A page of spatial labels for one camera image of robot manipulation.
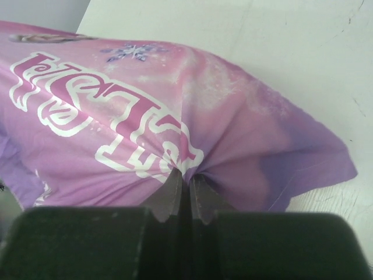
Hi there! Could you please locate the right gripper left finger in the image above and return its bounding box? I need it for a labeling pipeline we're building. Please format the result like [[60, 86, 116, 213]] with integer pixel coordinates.
[[142, 169, 182, 222]]

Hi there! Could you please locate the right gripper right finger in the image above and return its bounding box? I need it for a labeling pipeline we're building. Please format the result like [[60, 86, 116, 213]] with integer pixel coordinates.
[[189, 174, 236, 225]]

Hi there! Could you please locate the purple Elsa pillowcase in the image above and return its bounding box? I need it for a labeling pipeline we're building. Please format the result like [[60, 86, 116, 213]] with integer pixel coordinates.
[[1, 21, 357, 211]]

